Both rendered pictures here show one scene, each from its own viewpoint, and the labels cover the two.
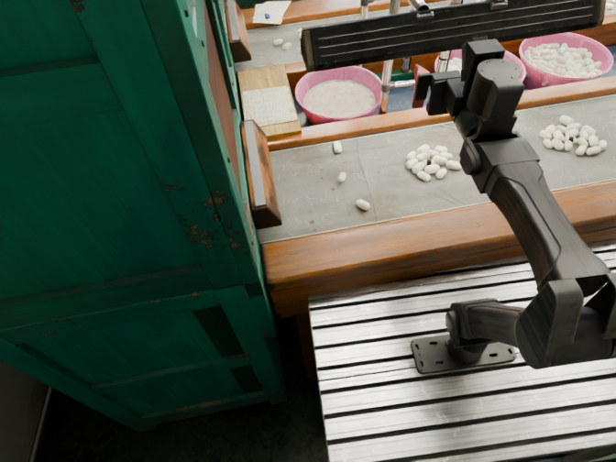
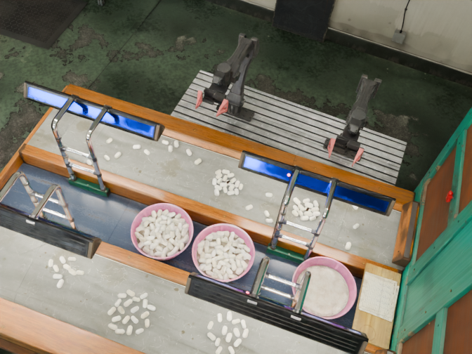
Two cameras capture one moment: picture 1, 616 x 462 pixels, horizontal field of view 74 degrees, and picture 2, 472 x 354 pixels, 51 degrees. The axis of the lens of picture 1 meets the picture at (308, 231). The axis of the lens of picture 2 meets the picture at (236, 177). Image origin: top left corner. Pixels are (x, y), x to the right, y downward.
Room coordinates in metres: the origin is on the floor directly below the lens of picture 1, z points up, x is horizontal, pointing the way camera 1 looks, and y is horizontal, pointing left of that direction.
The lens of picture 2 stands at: (1.95, -0.25, 2.69)
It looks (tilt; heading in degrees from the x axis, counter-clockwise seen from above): 56 degrees down; 200
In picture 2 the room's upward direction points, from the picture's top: 7 degrees clockwise
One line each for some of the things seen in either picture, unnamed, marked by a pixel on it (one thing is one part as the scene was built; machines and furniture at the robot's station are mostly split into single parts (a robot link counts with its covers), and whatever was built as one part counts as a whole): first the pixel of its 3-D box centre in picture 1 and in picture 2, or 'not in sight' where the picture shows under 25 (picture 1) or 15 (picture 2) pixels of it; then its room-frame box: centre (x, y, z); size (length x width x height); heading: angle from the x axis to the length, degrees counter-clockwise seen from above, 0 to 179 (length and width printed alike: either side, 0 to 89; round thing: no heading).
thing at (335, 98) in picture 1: (338, 105); (321, 291); (1.06, -0.13, 0.71); 0.22 x 0.22 x 0.06
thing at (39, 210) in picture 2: not in sight; (41, 222); (1.39, -1.25, 0.90); 0.20 x 0.19 x 0.45; 96
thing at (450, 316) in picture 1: (472, 325); not in sight; (0.29, -0.29, 0.77); 0.09 x 0.06 x 0.06; 93
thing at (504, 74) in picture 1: (492, 119); (357, 118); (0.46, -0.28, 1.12); 0.12 x 0.09 x 0.12; 3
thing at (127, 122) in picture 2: not in sight; (92, 107); (0.91, -1.30, 1.08); 0.62 x 0.08 x 0.07; 96
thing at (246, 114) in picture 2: not in sight; (235, 106); (0.31, -0.89, 0.71); 0.20 x 0.07 x 0.08; 93
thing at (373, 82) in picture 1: (338, 103); (322, 290); (1.06, -0.13, 0.72); 0.27 x 0.27 x 0.10
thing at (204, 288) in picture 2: not in sight; (274, 310); (1.36, -0.27, 1.08); 0.62 x 0.08 x 0.07; 96
